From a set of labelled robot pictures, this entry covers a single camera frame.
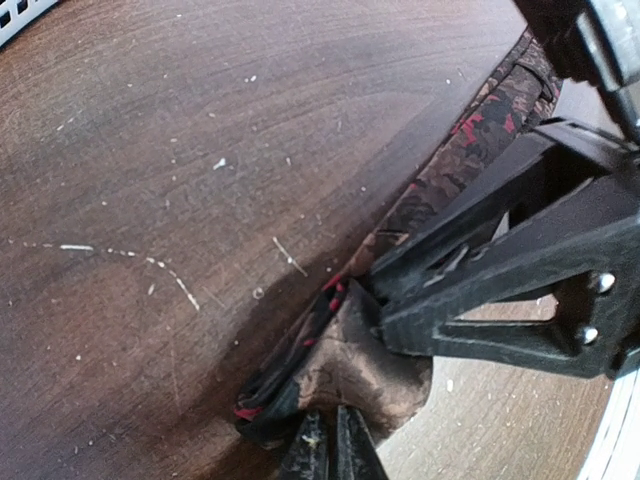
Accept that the grey plastic mesh basket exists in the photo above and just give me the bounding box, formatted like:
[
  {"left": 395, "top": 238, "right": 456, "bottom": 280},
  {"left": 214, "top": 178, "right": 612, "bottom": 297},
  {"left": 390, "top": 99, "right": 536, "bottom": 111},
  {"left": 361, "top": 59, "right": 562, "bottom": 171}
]
[{"left": 0, "top": 0, "right": 59, "bottom": 47}]

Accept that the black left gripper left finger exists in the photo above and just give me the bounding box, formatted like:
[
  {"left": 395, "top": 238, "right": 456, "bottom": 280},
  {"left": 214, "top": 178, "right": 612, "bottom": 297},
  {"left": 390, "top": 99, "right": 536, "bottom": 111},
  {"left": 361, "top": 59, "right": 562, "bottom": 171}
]
[{"left": 278, "top": 410, "right": 329, "bottom": 480}]

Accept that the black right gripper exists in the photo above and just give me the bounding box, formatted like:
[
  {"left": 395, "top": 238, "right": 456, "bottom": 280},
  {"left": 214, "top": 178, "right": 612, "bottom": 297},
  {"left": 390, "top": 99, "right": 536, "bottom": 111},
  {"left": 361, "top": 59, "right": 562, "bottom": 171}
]
[{"left": 515, "top": 1, "right": 639, "bottom": 140}]

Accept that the dark brown red patterned tie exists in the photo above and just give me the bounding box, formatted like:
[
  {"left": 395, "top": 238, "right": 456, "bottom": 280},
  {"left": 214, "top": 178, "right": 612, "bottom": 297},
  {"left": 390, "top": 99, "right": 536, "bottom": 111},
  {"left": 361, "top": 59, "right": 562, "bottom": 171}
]
[{"left": 234, "top": 32, "right": 562, "bottom": 449}]

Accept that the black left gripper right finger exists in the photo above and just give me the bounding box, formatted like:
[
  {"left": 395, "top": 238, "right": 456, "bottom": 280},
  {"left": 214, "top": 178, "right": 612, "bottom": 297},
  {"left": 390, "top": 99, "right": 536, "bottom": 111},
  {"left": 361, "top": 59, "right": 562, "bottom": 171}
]
[{"left": 333, "top": 406, "right": 389, "bottom": 480}]

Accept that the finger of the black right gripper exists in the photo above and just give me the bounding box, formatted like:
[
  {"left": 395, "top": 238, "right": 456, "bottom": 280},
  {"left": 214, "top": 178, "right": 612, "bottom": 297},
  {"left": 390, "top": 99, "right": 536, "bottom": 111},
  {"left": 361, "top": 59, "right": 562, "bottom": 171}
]
[
  {"left": 369, "top": 209, "right": 639, "bottom": 379},
  {"left": 369, "top": 118, "right": 639, "bottom": 300}
]

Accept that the front aluminium rail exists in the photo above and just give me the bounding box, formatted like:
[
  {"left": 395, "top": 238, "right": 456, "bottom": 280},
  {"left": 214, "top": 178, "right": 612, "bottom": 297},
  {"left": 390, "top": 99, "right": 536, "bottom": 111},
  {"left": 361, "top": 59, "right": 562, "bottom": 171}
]
[{"left": 577, "top": 371, "right": 640, "bottom": 480}]

